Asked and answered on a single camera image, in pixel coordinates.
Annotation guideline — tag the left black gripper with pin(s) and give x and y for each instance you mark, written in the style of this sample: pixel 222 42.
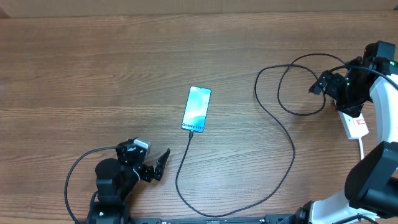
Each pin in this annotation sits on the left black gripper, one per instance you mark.
pixel 148 173

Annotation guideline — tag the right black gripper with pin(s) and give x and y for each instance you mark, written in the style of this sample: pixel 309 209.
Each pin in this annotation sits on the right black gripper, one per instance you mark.
pixel 353 109

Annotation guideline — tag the Samsung Galaxy smartphone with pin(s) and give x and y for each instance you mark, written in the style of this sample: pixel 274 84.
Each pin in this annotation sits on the Samsung Galaxy smartphone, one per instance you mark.
pixel 196 109

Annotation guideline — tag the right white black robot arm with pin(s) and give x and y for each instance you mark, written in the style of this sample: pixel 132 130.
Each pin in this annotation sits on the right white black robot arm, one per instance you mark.
pixel 370 190

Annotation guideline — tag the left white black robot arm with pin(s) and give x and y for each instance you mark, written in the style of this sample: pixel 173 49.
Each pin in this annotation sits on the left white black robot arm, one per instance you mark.
pixel 116 178

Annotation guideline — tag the white power strip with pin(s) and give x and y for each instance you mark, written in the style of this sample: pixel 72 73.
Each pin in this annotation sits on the white power strip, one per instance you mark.
pixel 355 128

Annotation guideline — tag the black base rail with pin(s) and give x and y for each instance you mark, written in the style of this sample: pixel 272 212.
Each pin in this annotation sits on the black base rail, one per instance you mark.
pixel 267 219

